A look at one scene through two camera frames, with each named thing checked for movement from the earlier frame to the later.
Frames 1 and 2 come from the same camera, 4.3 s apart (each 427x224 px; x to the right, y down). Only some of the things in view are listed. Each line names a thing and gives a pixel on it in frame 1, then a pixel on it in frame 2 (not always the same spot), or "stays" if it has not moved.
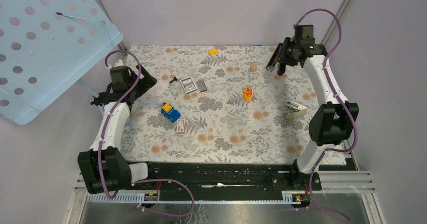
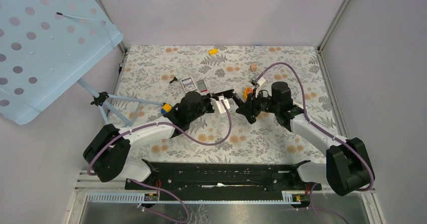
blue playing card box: [189, 85] stays
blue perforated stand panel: [50, 32] stays
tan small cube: [254, 67] stays
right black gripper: [288, 42] → [250, 107]
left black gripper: [147, 81] → [208, 98]
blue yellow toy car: [167, 111] stays
